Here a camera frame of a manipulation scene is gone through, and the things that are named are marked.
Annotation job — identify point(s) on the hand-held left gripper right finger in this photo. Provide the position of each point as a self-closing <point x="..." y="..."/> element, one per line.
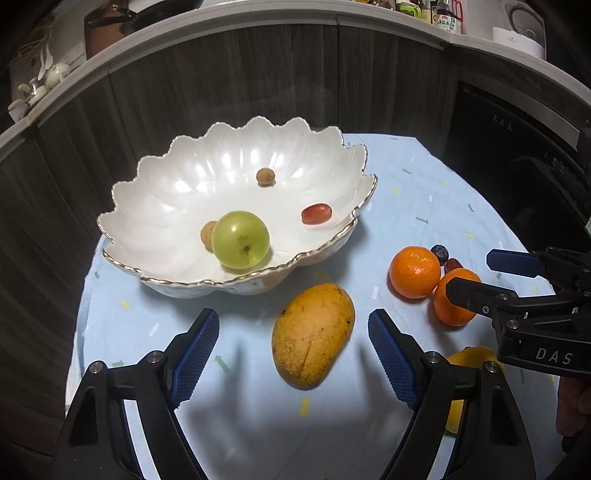
<point x="392" y="360"/>

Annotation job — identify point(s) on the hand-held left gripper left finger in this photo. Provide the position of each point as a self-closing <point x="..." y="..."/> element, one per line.
<point x="194" y="360"/>

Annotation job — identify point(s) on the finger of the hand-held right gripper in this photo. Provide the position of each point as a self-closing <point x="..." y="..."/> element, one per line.
<point x="480" y="295"/>
<point x="512" y="262"/>

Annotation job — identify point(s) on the orange tangerine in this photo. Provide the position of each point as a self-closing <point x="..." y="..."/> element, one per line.
<point x="414" y="272"/>
<point x="450" y="316"/>

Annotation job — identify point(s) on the red grape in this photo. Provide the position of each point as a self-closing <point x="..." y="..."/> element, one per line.
<point x="453" y="265"/>
<point x="316" y="213"/>

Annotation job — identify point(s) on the dark blueberry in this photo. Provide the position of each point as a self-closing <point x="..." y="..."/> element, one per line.
<point x="439" y="253"/>

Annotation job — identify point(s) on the yellow lemon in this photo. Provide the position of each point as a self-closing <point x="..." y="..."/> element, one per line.
<point x="475" y="356"/>

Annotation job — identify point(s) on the yellow mango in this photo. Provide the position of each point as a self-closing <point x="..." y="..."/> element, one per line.
<point x="311" y="337"/>

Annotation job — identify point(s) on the brown longan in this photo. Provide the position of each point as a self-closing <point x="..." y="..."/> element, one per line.
<point x="266" y="177"/>
<point x="207" y="235"/>

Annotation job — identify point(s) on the green apple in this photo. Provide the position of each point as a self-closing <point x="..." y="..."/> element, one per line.
<point x="240" y="240"/>

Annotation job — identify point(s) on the white scalloped bowl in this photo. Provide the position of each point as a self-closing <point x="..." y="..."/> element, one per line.
<point x="184" y="184"/>

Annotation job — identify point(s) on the person's right hand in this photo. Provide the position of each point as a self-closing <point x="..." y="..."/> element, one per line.
<point x="573" y="406"/>

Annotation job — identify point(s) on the light blue patterned cloth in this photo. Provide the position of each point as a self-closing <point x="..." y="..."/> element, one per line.
<point x="415" y="194"/>

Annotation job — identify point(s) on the black dishwasher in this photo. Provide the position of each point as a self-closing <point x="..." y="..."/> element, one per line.
<point x="498" y="138"/>

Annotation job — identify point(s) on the white square container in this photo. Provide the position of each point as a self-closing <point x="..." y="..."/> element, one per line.
<point x="517" y="44"/>

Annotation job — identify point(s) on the white electric kettle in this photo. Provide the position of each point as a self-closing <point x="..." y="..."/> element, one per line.
<point x="526" y="18"/>

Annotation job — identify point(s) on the dark wood kitchen cabinet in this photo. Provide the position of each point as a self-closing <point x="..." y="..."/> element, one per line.
<point x="231" y="69"/>

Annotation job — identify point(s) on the small white ceramic pot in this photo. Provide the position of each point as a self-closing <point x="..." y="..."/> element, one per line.
<point x="32" y="90"/>
<point x="16" y="110"/>

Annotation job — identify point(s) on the white teapot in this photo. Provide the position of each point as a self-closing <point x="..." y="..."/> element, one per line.
<point x="57" y="74"/>

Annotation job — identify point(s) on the wooden cutting board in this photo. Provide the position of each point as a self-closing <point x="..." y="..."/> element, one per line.
<point x="99" y="41"/>

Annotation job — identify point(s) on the white hanging spoon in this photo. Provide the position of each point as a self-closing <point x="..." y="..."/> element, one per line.
<point x="44" y="61"/>

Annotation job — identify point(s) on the black wok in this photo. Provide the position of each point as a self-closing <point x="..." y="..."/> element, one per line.
<point x="161" y="5"/>

